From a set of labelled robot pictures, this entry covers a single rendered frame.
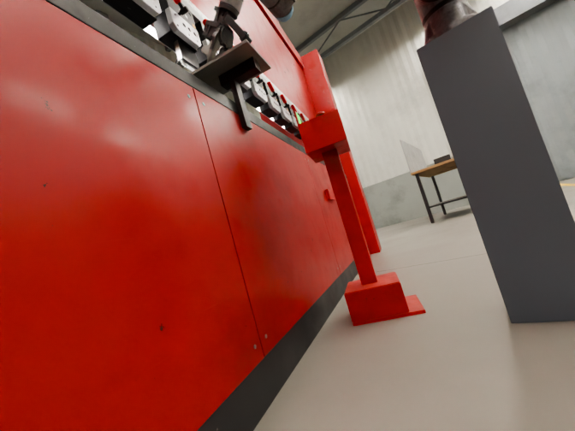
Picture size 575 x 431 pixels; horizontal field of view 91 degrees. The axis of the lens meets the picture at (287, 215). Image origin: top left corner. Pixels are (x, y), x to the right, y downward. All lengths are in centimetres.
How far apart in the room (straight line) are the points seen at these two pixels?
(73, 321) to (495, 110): 94
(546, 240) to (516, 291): 14
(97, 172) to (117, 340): 25
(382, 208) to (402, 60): 406
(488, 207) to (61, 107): 92
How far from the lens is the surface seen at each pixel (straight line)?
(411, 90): 895
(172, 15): 126
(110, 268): 50
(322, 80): 343
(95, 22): 73
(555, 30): 900
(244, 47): 106
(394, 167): 871
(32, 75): 57
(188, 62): 126
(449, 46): 97
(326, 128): 111
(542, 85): 868
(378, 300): 109
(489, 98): 92
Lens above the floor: 36
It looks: 5 degrees up
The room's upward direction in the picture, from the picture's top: 16 degrees counter-clockwise
